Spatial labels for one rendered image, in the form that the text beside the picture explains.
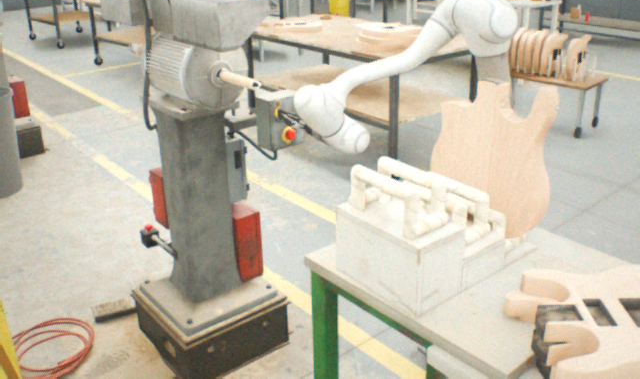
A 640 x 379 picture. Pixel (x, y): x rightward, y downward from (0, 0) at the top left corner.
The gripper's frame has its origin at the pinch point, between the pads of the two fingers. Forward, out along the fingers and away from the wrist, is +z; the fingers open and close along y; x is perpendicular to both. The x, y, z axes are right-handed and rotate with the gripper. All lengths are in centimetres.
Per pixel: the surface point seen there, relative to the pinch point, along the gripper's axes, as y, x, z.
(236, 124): -12.1, -4.3, 14.1
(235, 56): -15.8, 23.2, 5.7
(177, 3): -38, 44, 2
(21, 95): -12, -57, 354
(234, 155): -8.0, -20.5, 24.2
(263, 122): -3.6, -4.2, 8.8
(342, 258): -42, -10, -78
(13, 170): -46, -90, 269
